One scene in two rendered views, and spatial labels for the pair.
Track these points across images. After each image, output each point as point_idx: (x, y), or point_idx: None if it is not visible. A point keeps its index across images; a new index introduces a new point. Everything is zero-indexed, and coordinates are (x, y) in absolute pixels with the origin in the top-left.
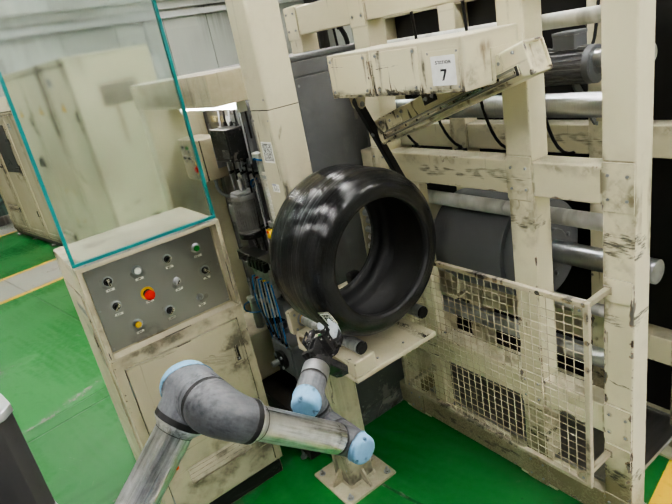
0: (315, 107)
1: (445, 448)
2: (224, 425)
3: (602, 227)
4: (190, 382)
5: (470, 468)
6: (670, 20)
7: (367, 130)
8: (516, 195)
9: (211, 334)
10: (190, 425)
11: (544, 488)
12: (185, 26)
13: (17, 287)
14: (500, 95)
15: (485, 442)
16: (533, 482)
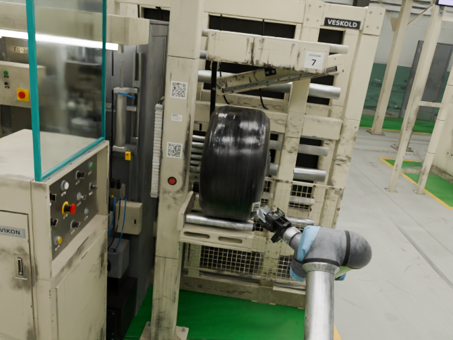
0: (154, 61)
1: (203, 304)
2: (371, 254)
3: (321, 152)
4: (342, 234)
5: (226, 310)
6: None
7: (164, 84)
8: (290, 134)
9: (96, 244)
10: (354, 260)
11: (269, 306)
12: None
13: None
14: None
15: (226, 293)
16: (262, 305)
